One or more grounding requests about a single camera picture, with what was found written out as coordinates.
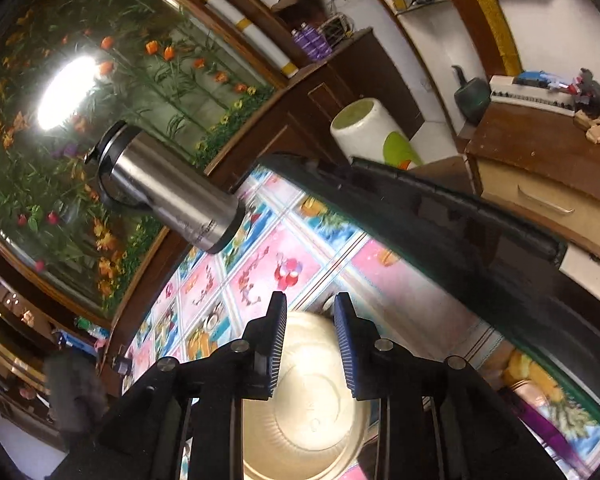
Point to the wooden drawer cabinet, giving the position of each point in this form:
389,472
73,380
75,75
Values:
530,145

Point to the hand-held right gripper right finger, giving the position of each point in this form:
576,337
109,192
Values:
346,345

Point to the dark green kettle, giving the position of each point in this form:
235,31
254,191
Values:
472,97

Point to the white toy keyboard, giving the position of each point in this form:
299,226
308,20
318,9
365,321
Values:
525,94

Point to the stainless steel thermos flask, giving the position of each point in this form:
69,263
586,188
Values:
175,185

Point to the white and yellow roll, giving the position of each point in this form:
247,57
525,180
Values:
250,30

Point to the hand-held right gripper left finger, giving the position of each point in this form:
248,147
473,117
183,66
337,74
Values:
276,345

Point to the wooden wall cabinet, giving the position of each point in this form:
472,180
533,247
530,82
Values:
360,77

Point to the cream plastic bowl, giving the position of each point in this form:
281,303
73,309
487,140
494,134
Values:
305,410

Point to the floral glass panel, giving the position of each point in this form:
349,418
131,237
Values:
155,85

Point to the gold glitter trim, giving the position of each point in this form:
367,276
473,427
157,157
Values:
487,10

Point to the wooden toy gun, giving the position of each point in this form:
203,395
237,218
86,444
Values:
595,127

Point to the printed floral tablecloth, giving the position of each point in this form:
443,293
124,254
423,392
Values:
300,260

